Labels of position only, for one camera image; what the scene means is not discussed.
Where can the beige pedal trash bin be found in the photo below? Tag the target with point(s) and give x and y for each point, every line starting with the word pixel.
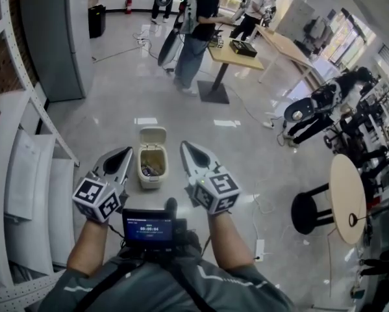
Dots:
pixel 152 182

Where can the red fire extinguisher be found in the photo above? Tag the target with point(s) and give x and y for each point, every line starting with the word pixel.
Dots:
pixel 129 5

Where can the black bin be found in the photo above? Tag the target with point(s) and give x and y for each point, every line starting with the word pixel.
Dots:
pixel 96 21

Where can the person's grey shirt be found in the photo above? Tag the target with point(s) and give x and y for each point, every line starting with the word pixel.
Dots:
pixel 161 291

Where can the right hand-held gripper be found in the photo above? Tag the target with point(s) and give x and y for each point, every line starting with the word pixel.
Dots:
pixel 221 185

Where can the person's black shoe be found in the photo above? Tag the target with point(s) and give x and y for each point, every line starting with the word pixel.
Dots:
pixel 171 205

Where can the long wooden table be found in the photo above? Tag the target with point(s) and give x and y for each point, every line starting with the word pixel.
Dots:
pixel 285 47

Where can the grey metal cabinet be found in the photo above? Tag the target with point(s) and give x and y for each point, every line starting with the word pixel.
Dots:
pixel 54 44

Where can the person's right forearm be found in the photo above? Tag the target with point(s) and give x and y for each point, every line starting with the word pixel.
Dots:
pixel 230 242

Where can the white shelving unit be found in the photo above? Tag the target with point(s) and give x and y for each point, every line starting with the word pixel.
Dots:
pixel 19 109

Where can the square wooden pedestal table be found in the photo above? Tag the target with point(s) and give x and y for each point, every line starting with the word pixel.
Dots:
pixel 239 60

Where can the chest-mounted black monitor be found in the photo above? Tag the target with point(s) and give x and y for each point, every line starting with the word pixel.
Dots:
pixel 147 229

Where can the clothes rack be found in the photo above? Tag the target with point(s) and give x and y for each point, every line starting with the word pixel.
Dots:
pixel 319 31

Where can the white lockers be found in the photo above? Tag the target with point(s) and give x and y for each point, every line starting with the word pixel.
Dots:
pixel 295 15

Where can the idle hand-held gripper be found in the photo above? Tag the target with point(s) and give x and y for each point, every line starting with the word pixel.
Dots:
pixel 217 41

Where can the black stool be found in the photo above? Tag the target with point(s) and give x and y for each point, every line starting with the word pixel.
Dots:
pixel 306 213

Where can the white power strip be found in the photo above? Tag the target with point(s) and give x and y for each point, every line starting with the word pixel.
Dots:
pixel 141 40
pixel 259 249
pixel 268 124

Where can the white boxy appliance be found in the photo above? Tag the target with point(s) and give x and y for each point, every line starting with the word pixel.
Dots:
pixel 22 174

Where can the black equipment box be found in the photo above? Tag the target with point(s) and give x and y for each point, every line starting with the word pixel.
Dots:
pixel 243 48

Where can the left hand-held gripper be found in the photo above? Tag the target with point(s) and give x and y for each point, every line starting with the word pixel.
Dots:
pixel 90 193

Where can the round wooden table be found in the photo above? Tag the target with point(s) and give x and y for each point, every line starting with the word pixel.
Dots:
pixel 346 190

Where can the person's left forearm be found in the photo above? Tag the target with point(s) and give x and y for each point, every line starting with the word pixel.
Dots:
pixel 87 249

